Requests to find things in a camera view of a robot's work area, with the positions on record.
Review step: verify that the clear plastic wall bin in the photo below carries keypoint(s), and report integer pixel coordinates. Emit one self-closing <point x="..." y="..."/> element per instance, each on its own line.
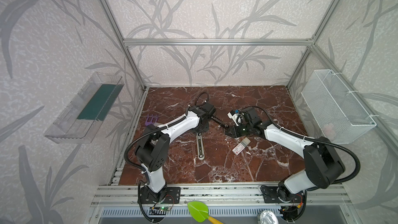
<point x="81" y="120"/>

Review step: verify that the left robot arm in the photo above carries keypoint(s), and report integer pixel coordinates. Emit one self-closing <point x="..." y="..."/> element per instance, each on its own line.
<point x="150" y="151"/>

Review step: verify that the silver foil roll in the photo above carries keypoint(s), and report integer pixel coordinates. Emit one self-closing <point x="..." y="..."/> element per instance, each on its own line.
<point x="267" y="217"/>

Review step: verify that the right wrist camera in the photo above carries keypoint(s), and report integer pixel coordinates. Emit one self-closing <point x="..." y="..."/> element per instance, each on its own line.
<point x="236" y="116"/>

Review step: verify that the pink object in basket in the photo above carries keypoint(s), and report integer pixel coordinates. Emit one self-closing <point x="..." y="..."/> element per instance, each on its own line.
<point x="329" y="130"/>

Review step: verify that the aluminium front rail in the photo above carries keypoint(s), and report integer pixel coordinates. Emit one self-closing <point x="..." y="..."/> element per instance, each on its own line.
<point x="213" y="194"/>

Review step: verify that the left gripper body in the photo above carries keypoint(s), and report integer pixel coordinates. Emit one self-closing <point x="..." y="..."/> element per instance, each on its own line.
<point x="212" y="118"/>

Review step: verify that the white wire mesh basket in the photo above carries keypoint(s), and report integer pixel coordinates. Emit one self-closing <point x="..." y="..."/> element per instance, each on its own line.
<point x="331" y="101"/>

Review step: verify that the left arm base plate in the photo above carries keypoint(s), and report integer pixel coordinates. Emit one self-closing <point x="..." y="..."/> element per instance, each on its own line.
<point x="167" y="195"/>

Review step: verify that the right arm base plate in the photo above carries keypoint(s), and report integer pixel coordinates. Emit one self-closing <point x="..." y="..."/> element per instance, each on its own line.
<point x="275" y="195"/>

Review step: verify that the purple plastic tool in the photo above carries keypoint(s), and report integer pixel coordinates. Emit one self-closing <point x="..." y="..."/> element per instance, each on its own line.
<point x="151" y="119"/>

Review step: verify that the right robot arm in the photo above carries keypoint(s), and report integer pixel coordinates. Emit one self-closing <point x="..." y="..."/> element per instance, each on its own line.
<point x="323" y="165"/>

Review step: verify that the green plastic scoop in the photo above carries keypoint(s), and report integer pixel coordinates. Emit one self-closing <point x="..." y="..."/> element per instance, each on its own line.
<point x="200" y="212"/>

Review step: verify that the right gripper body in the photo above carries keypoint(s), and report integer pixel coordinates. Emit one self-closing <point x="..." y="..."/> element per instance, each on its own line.
<point x="238" y="127"/>

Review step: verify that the red white staple box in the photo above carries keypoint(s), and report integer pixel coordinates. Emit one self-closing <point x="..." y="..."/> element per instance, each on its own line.
<point x="241" y="146"/>

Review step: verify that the white black stapler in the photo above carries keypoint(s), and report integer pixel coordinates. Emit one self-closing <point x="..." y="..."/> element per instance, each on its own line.
<point x="200" y="146"/>

